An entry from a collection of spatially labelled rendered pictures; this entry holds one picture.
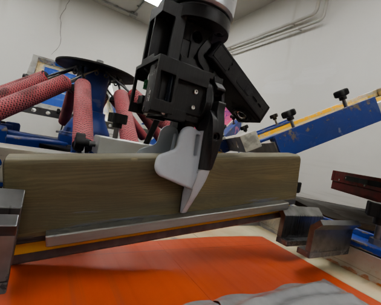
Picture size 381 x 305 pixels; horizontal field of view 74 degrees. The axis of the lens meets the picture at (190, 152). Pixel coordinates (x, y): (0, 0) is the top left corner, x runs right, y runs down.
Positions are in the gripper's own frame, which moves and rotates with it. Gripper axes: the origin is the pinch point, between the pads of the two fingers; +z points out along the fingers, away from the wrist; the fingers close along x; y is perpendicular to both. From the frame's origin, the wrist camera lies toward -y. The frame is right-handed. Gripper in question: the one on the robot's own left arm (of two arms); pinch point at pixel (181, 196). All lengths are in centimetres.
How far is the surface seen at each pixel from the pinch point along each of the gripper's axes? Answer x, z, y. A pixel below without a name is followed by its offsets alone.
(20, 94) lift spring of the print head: -59, -11, 21
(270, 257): 2.2, 7.4, -15.1
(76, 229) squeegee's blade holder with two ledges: 1.6, 3.4, 11.2
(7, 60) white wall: -408, -73, 68
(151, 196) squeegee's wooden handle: 1.2, 0.0, 4.3
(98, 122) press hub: -74, -8, -2
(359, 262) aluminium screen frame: 8.8, 5.6, -25.6
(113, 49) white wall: -408, -137, -64
